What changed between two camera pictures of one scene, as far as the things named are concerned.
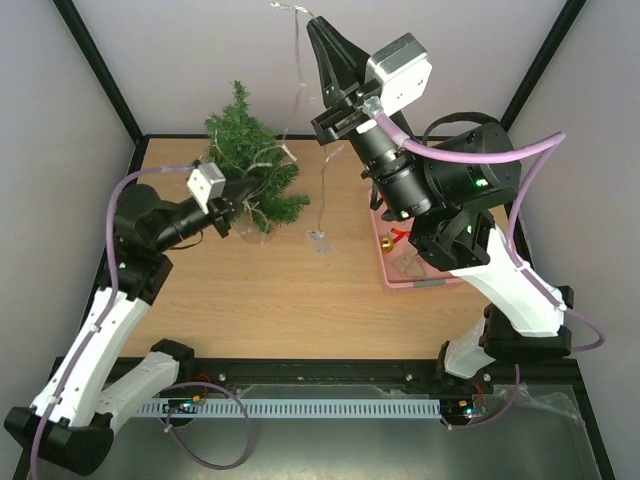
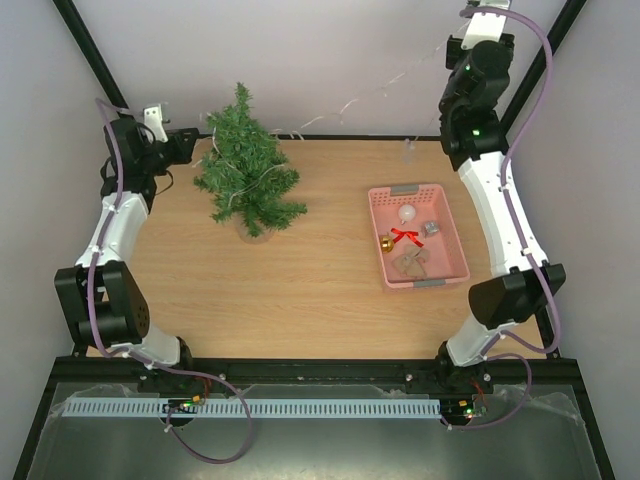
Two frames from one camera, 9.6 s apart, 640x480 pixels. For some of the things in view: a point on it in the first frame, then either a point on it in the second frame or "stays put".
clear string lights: [318, 239] to [335, 112]
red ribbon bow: [400, 233] stays put
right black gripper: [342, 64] to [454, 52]
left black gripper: [222, 210] to [185, 150]
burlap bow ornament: [410, 265] stays put
